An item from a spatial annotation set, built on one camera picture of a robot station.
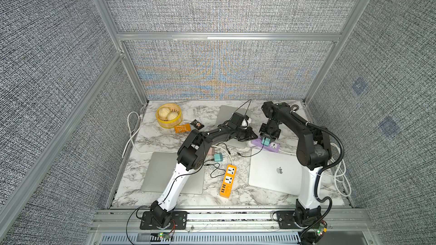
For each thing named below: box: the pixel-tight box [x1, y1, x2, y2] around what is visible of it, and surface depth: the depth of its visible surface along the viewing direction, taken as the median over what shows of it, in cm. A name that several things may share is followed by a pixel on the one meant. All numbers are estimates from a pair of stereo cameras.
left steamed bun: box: [158, 107, 171, 118], surface depth 108 cm
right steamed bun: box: [166, 111, 179, 121], surface depth 106 cm
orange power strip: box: [219, 164, 238, 199], surface depth 84 cm
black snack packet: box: [189, 119, 205, 130], surface depth 108 cm
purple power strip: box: [250, 137, 281, 153], surface depth 97 cm
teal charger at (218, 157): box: [214, 153, 224, 163], surface depth 92 cm
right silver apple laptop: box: [248, 148, 303, 197], surface depth 89 cm
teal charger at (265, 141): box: [261, 136, 271, 147], surface depth 92 cm
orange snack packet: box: [174, 123, 192, 134], surface depth 107 cm
